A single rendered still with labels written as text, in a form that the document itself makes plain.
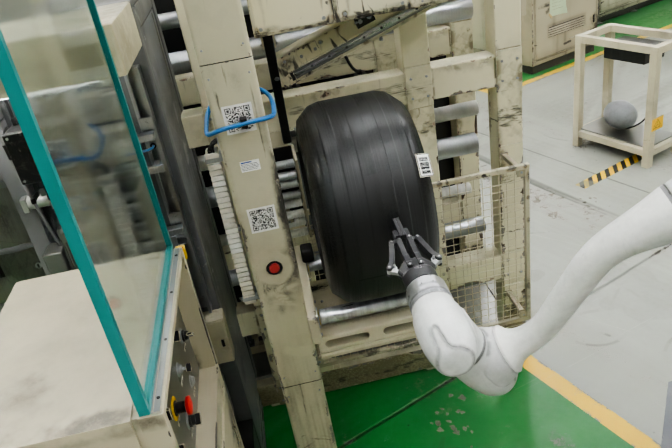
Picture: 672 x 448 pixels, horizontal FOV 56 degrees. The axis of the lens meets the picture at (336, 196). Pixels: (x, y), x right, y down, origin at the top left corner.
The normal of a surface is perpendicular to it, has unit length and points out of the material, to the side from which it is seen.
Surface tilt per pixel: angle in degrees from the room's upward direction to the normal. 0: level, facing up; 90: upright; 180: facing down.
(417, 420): 0
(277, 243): 90
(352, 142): 35
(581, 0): 90
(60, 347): 0
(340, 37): 90
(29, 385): 0
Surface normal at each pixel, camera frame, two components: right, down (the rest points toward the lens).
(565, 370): -0.15, -0.88
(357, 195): 0.07, -0.04
